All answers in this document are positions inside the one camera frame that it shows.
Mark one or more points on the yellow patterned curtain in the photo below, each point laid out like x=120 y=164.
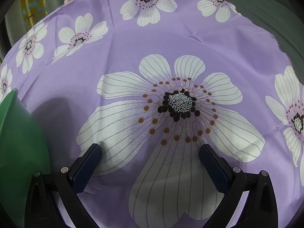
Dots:
x=35 y=7

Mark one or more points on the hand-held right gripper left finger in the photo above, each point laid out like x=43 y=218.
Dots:
x=87 y=168

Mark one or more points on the grey sofa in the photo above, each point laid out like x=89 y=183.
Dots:
x=261 y=4

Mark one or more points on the purple floral tablecloth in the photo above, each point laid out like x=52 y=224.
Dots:
x=118 y=52

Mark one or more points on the green plastic bowl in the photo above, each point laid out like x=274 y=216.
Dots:
x=19 y=142

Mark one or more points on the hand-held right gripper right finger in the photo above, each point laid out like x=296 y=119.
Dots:
x=213 y=168

